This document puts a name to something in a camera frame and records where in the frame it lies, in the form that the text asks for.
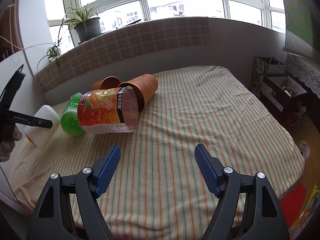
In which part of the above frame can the striped table cloth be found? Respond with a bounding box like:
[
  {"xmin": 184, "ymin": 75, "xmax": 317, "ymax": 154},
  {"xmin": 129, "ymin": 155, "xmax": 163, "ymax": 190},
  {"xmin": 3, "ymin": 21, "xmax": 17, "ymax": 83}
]
[{"xmin": 9, "ymin": 66, "xmax": 304, "ymax": 239}]

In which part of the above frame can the green plastic bottle cup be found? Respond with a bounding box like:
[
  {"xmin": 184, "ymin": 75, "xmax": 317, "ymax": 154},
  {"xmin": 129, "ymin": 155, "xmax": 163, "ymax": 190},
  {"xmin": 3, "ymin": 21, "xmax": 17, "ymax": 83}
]
[{"xmin": 60, "ymin": 93, "xmax": 84, "ymax": 137}]

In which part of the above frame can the left hand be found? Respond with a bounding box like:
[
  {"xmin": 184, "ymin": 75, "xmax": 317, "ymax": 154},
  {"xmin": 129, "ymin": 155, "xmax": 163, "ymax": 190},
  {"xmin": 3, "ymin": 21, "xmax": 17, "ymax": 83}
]
[{"xmin": 0, "ymin": 126, "xmax": 22, "ymax": 162}]

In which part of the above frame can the potted spider plant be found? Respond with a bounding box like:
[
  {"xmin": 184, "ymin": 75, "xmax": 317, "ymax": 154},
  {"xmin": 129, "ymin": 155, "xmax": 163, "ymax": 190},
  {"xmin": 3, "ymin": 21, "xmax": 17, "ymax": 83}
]
[{"xmin": 61, "ymin": 4, "xmax": 102, "ymax": 44}]

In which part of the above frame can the black object on windowsill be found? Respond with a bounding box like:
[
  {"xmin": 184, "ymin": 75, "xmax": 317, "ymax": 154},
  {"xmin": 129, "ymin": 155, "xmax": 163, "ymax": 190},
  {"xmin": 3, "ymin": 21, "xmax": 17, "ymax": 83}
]
[{"xmin": 124, "ymin": 19, "xmax": 142, "ymax": 27}]

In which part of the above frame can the plaid windowsill cloth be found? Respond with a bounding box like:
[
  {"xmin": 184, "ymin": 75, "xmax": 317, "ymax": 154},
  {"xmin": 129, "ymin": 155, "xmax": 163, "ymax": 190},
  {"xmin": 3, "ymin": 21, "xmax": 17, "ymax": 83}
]
[{"xmin": 35, "ymin": 17, "xmax": 212, "ymax": 93}]

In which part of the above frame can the white window frame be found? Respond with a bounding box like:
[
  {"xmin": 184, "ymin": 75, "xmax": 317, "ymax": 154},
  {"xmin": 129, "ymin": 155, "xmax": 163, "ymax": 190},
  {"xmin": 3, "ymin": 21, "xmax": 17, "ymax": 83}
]
[{"xmin": 44, "ymin": 0, "xmax": 286, "ymax": 51}]

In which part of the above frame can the white plastic cup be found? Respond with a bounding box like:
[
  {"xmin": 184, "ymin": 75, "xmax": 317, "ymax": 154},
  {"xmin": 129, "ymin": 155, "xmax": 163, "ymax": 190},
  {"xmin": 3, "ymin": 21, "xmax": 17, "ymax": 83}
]
[{"xmin": 24, "ymin": 105, "xmax": 60, "ymax": 150}]

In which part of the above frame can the red book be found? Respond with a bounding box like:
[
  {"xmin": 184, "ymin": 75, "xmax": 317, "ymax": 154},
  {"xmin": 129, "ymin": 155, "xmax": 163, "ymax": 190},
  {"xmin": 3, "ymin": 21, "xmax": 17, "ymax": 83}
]
[{"xmin": 280, "ymin": 183, "xmax": 306, "ymax": 228}]

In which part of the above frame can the green wall map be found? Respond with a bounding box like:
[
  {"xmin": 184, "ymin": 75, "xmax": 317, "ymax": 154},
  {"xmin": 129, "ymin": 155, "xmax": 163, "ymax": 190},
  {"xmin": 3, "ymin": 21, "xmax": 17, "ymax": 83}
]
[{"xmin": 283, "ymin": 0, "xmax": 319, "ymax": 62}]

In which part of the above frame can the white lace cloth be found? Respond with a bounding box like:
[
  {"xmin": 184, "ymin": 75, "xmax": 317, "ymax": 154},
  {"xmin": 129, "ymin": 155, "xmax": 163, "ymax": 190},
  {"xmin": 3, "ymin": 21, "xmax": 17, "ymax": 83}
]
[{"xmin": 285, "ymin": 53, "xmax": 319, "ymax": 98}]

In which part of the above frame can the small hanging plantlet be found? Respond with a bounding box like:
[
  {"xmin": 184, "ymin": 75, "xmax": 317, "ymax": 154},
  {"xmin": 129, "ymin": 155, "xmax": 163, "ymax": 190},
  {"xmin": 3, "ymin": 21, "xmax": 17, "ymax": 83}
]
[{"xmin": 36, "ymin": 38, "xmax": 61, "ymax": 69}]

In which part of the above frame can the green cardboard box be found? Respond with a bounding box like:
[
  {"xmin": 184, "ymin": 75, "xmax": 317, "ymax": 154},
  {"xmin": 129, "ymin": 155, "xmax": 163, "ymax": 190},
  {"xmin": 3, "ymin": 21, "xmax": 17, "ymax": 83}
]
[{"xmin": 249, "ymin": 57, "xmax": 285, "ymax": 98}]

